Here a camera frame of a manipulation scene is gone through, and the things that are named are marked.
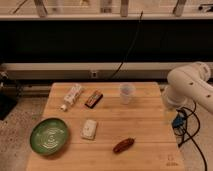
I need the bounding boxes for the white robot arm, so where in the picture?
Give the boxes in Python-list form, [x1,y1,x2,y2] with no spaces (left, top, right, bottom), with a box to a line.
[162,62,213,124]

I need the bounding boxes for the translucent ceramic cup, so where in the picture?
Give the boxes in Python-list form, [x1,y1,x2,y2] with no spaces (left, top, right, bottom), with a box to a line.
[119,83,135,104]

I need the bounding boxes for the green ceramic plate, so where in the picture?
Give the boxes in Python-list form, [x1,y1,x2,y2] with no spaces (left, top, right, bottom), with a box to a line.
[29,118,70,156]

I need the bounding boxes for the blue power box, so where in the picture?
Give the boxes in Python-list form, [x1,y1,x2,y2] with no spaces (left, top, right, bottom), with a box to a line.
[172,114,184,128]

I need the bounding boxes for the brown candy bar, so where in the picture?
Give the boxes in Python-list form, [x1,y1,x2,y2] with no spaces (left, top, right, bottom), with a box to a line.
[85,90,103,109]

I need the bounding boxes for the black object at left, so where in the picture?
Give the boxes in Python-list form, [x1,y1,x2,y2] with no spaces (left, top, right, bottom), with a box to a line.
[0,71,23,122]

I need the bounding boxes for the white wall outlet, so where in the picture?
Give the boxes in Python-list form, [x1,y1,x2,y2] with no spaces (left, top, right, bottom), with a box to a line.
[91,70,99,79]

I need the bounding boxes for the black hanging cable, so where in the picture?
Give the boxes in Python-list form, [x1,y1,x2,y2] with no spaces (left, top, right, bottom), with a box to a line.
[105,10,145,81]

